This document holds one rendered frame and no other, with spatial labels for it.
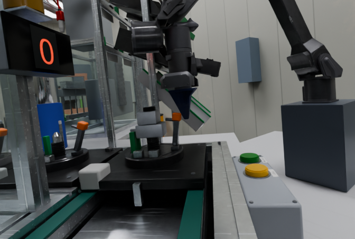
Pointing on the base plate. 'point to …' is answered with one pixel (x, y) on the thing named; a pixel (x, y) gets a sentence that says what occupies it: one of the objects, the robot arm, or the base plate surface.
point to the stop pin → (138, 194)
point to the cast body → (149, 124)
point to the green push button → (249, 158)
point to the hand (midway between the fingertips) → (185, 104)
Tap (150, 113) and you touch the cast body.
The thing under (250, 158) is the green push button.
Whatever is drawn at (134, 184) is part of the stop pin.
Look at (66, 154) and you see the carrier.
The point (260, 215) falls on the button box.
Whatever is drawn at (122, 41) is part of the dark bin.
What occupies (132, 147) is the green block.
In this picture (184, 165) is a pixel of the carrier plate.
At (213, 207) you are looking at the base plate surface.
